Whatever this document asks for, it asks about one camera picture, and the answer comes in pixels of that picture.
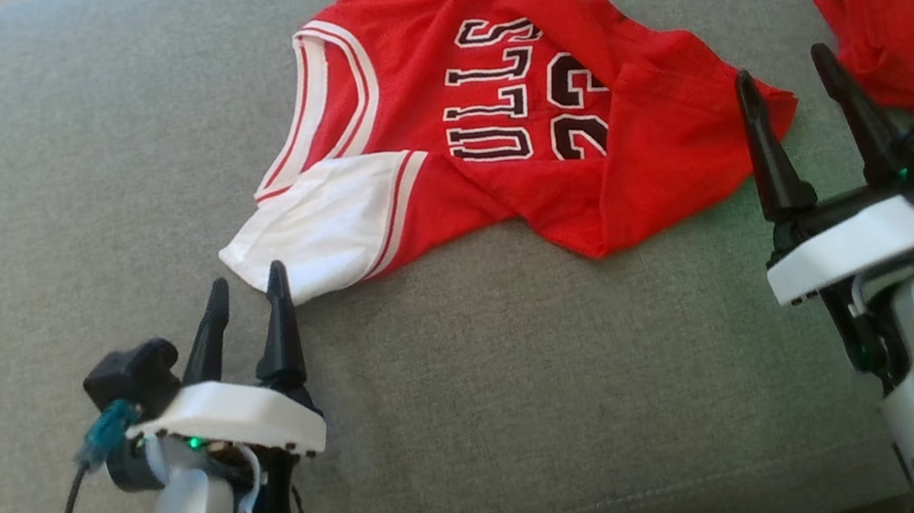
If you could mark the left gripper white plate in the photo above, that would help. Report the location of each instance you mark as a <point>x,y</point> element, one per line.
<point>243,418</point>

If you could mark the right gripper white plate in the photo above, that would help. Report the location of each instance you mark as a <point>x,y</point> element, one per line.
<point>854,241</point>

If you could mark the red basketball jersey white sleeves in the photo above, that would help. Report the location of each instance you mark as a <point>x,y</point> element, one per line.
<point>642,142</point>

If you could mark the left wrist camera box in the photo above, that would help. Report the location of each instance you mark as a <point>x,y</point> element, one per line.
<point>129,376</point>

